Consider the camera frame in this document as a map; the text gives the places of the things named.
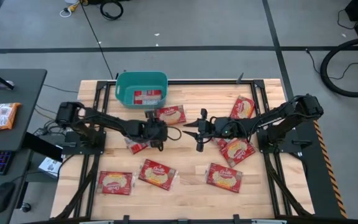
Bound red Orville popcorn bag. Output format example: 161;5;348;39
133;90;163;106
204;162;244;194
155;105;187;126
124;138;151;156
96;170;135;196
212;136;229;149
229;95;256;120
137;159;178;192
219;138;257;169

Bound white cable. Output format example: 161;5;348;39
58;5;75;19

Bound black aluminium table frame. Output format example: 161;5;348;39
20;78;358;224

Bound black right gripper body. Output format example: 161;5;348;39
196;108;218;152

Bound black computer mouse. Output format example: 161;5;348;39
0;181;16;214

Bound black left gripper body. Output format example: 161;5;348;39
144;109;169;152

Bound long thin black floor cable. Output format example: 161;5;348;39
79;1;115;80

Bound black side desk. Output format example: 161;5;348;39
0;68;48;224

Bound teal plastic basket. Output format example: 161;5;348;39
114;71;169;110

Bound black plate with hazard stripe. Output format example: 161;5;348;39
296;119;348;219

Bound orange snack bag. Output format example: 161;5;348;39
0;102;22;133

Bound thick black hose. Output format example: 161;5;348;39
319;36;358;98

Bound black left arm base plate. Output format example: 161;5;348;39
61;129;108;156

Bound coiled black cable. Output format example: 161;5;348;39
99;0;125;21

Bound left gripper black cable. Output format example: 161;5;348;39
165;125;183;142

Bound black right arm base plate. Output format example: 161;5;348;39
255;128;305;154

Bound small white box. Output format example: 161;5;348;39
37;156;63;180

